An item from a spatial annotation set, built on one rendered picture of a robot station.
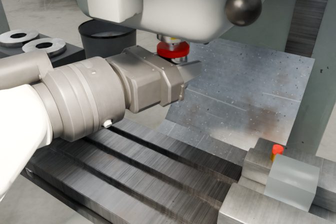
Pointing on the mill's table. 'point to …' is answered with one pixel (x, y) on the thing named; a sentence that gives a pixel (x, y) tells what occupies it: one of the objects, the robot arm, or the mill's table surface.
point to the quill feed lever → (246, 2)
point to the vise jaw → (261, 209)
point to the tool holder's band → (168, 52)
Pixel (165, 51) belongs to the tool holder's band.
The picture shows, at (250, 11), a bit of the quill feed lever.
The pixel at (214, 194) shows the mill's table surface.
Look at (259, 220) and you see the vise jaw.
